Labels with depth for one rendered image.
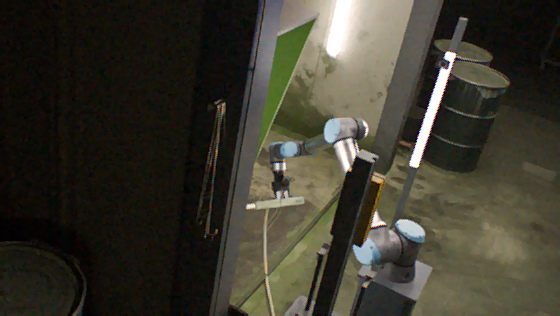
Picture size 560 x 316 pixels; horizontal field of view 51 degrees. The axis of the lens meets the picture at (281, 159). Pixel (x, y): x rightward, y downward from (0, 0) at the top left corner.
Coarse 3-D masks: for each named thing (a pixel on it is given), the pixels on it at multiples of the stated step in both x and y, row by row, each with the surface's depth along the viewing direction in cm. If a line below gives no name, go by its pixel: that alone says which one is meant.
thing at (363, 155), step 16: (368, 160) 176; (352, 176) 180; (368, 176) 177; (352, 192) 182; (368, 192) 185; (352, 208) 184; (336, 224) 189; (352, 224) 186; (336, 240) 191; (352, 240) 193; (336, 256) 194; (336, 272) 196; (320, 288) 202; (336, 288) 200; (320, 304) 205
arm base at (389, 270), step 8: (384, 264) 291; (392, 264) 286; (400, 264) 284; (384, 272) 289; (392, 272) 286; (400, 272) 285; (408, 272) 286; (392, 280) 287; (400, 280) 286; (408, 280) 288
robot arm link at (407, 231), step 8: (400, 224) 282; (408, 224) 284; (416, 224) 286; (400, 232) 278; (408, 232) 277; (416, 232) 279; (400, 240) 276; (408, 240) 277; (416, 240) 277; (408, 248) 278; (416, 248) 280; (400, 256) 277; (408, 256) 281; (416, 256) 284; (408, 264) 284
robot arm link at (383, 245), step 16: (336, 128) 287; (352, 128) 292; (336, 144) 289; (352, 144) 288; (352, 160) 285; (384, 224) 276; (368, 240) 270; (384, 240) 272; (368, 256) 271; (384, 256) 271
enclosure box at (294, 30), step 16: (288, 0) 310; (288, 16) 291; (304, 16) 300; (288, 32) 325; (304, 32) 321; (288, 48) 328; (304, 48) 324; (272, 64) 336; (288, 64) 332; (272, 80) 340; (288, 80) 336; (272, 96) 345; (272, 112) 349
